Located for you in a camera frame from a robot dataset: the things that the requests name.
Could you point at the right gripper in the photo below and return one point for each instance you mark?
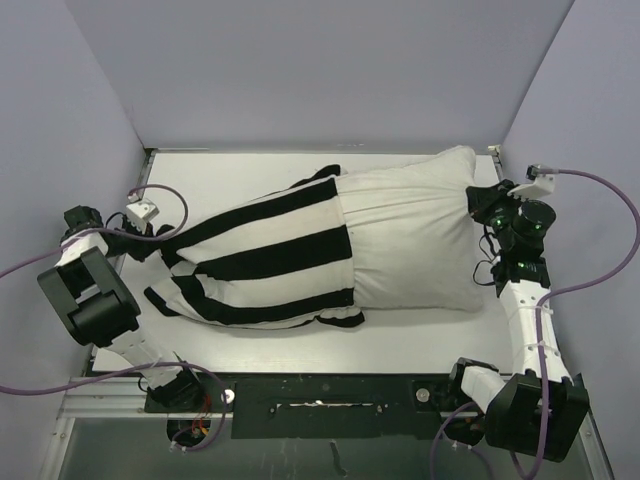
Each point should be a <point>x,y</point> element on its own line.
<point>484,200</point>

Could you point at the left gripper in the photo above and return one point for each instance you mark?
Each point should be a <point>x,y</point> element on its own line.
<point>144,248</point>

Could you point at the white pillow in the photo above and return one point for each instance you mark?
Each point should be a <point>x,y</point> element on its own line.
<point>411,233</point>

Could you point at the black white striped pillowcase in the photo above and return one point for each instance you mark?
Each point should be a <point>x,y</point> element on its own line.
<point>281,261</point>

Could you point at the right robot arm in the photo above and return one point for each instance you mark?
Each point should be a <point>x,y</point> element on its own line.
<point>539,410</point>

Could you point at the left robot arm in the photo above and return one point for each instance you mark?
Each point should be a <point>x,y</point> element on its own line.
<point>96,307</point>

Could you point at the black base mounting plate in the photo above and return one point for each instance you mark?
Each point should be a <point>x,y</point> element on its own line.
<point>333,406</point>

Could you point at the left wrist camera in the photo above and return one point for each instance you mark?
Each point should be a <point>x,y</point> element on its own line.
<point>140,214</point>

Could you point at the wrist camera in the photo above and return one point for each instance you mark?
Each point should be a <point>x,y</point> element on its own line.
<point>541,183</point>
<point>140,214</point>

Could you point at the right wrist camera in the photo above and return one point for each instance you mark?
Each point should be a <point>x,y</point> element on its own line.
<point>541,183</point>

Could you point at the aluminium frame rail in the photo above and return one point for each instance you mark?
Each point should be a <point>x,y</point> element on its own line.
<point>113,398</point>

